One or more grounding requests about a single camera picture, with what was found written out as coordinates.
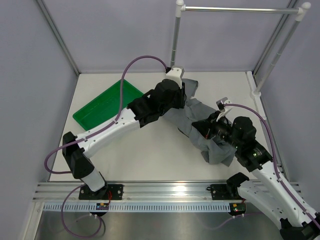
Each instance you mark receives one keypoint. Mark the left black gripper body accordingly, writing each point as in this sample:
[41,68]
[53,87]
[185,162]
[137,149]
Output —
[178,101]

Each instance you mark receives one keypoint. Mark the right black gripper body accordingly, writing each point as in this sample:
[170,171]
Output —
[219,128]

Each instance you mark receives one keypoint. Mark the grey button-up shirt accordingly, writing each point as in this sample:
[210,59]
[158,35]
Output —
[192,121]

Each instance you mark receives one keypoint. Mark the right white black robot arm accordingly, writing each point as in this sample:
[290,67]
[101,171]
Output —
[295,219]

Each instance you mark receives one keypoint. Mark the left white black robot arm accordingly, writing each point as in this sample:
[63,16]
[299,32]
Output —
[78,149]

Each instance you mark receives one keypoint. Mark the green plastic tray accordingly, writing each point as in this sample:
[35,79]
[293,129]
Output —
[106,105]

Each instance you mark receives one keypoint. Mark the metal clothes rack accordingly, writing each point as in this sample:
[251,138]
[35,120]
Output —
[218,48]

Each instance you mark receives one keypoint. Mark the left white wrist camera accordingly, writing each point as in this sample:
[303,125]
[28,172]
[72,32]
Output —
[176,74]

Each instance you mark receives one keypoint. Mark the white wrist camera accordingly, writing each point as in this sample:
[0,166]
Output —
[176,74]
[224,107]

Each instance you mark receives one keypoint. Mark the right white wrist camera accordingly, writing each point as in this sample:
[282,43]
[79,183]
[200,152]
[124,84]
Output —
[224,107]

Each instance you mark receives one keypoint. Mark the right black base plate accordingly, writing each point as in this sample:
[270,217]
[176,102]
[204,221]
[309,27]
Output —
[225,191]

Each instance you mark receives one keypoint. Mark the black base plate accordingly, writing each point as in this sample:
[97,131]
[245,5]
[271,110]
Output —
[225,191]
[114,191]

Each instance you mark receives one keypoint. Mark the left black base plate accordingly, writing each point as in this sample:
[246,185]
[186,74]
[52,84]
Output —
[114,191]

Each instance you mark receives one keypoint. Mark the aluminium frame post right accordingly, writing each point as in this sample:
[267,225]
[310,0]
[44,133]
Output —
[272,39]

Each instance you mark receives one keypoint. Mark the aluminium frame post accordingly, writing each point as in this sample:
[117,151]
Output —
[272,39]
[57,35]

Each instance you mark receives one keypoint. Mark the aluminium mounting rail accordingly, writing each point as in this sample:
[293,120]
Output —
[134,191]

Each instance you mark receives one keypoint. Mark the aluminium frame post left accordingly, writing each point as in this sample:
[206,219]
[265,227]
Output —
[57,35]

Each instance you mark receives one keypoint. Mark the white slotted cable duct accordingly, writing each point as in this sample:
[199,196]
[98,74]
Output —
[139,207]

